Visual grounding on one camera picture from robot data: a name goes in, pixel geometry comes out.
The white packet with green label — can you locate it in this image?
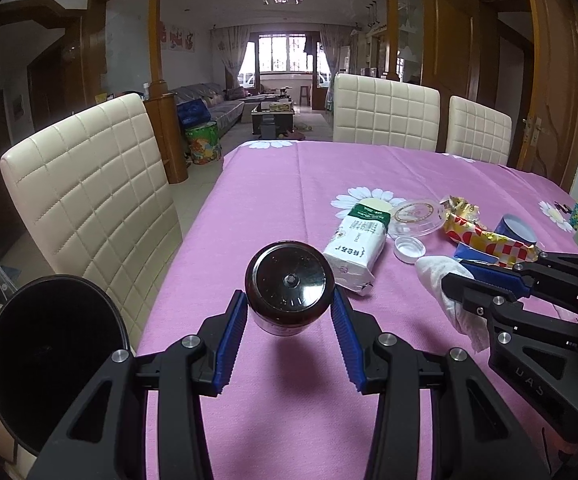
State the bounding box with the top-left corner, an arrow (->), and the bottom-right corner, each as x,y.
322,203 -> 394,297

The large cream quilted chair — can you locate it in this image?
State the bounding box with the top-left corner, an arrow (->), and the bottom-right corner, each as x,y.
0,92 -> 185,471

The floral curtain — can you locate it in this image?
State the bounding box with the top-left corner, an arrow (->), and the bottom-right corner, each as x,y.
319,24 -> 355,111
210,25 -> 251,83

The wooden pillar with base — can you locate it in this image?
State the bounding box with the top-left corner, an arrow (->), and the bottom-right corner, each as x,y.
143,0 -> 190,186

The clear round plastic lid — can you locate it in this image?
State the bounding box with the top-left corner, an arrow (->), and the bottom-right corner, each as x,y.
388,196 -> 450,239

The colourful round stool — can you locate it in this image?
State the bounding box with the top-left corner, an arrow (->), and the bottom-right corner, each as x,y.
185,121 -> 223,166

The brass door handle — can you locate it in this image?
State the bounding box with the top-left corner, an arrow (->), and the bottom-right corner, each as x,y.
523,115 -> 544,148

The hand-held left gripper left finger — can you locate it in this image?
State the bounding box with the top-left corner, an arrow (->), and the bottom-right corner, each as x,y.
26,289 -> 250,480

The grey sofa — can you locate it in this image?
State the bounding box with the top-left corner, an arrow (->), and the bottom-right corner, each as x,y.
169,81 -> 250,136

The white tissue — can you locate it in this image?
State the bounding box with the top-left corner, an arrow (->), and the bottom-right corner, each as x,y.
415,256 -> 490,352

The pink floral tablecloth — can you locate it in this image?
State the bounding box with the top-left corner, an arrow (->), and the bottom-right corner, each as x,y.
136,140 -> 578,480

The barred window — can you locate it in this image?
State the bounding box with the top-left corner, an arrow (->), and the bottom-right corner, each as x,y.
258,34 -> 315,73

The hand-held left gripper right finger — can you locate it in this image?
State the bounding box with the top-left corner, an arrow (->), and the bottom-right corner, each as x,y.
330,287 -> 554,480

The gold foil wrapper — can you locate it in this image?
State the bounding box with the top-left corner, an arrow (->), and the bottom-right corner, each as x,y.
441,195 -> 483,226

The blue paper cup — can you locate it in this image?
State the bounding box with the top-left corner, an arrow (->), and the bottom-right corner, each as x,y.
494,214 -> 538,251

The blue bag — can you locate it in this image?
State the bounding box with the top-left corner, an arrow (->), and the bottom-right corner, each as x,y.
176,99 -> 210,128

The black round trash bin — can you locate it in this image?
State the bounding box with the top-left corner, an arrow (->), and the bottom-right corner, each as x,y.
0,274 -> 131,453

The brown glass bottle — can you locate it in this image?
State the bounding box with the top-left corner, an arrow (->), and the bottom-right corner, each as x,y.
244,241 -> 337,338

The red checkered snack wrapper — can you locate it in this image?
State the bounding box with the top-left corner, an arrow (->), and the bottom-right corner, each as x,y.
443,212 -> 540,268

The white bottle cap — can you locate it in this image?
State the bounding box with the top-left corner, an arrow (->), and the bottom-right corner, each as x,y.
394,236 -> 426,264

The wooden panel door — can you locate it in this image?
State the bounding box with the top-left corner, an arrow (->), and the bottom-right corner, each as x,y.
421,0 -> 500,106

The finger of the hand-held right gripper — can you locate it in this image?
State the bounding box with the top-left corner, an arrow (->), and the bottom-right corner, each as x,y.
460,252 -> 578,311
441,272 -> 578,356

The dark coffee table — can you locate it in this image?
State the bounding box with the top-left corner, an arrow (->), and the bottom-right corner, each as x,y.
250,99 -> 296,136

